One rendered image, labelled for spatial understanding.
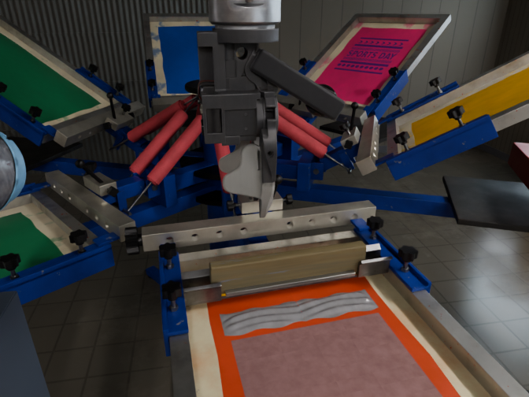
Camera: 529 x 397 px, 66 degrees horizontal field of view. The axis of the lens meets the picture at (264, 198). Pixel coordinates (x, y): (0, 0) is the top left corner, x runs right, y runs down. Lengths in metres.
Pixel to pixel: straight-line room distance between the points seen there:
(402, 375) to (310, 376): 0.17
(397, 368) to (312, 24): 4.06
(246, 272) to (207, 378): 0.25
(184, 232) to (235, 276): 0.24
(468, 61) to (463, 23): 0.44
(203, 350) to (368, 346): 0.33
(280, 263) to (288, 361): 0.22
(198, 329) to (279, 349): 0.18
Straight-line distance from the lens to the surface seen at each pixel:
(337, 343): 0.90
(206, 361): 0.87
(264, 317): 0.94
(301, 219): 1.18
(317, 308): 0.97
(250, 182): 0.47
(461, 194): 1.70
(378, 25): 2.67
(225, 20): 0.43
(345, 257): 1.02
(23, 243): 1.40
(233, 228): 1.14
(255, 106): 0.44
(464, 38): 5.40
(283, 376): 0.84
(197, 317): 0.96
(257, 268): 0.95
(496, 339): 2.58
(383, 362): 0.89
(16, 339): 0.73
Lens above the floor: 1.58
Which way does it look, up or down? 25 degrees down
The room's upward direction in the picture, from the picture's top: straight up
